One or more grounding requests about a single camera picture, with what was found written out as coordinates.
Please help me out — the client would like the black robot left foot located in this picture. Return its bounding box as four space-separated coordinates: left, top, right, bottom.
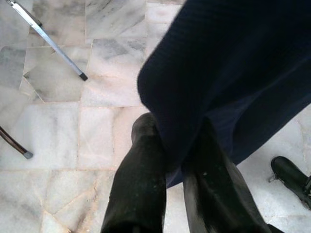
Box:
270 156 311 210

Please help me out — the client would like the red-edged marble folding table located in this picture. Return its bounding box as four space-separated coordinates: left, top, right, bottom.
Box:
0 125 34 160

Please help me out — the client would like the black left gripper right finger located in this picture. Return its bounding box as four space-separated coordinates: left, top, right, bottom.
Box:
183 118 271 233

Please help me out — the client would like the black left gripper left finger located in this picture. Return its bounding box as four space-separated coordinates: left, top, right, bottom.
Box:
101 112 169 233

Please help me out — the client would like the silver metal clothes rack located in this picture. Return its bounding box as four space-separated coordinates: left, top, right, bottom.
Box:
6 0 89 82

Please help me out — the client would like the dark navy knit shirt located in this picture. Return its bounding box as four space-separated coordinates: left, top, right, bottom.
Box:
137 0 311 189

